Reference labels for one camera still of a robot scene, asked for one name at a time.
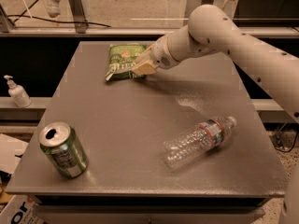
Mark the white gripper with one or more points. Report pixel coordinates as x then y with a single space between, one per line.
161 54

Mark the green jalapeno chip bag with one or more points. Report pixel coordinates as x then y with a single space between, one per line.
121 60

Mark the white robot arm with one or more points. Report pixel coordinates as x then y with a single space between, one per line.
209 30

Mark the clear plastic water bottle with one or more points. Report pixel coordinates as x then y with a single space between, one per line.
197 140

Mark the white pump lotion bottle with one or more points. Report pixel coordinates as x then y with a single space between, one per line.
17 92

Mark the green soda can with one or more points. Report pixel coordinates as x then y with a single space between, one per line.
60 144

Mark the brown paper sheet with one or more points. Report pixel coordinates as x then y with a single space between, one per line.
11 150

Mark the white cardboard box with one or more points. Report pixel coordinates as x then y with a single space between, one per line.
20 211

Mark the left metal rail bracket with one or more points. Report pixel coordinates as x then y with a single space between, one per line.
78 16

